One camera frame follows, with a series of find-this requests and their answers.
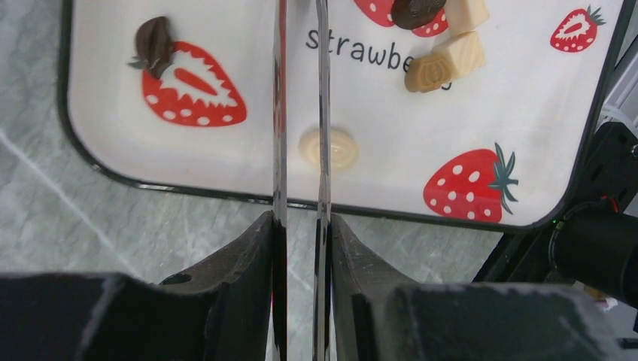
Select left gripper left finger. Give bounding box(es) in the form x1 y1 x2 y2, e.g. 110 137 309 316
1 211 274 360

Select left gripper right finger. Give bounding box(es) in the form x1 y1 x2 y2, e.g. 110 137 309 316
331 216 624 360

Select metal tongs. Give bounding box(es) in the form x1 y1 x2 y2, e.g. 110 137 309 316
273 1 332 360

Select round white chocolate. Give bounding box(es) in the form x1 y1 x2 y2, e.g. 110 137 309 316
298 130 360 171

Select beige flower chocolate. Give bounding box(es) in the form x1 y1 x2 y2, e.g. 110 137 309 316
404 54 452 93

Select cream square chocolate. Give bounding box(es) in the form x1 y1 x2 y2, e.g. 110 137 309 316
433 31 487 80

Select dark leaf chocolate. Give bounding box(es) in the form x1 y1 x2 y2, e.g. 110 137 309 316
127 17 174 80

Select strawberry print white tray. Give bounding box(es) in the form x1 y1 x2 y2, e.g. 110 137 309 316
59 1 635 230

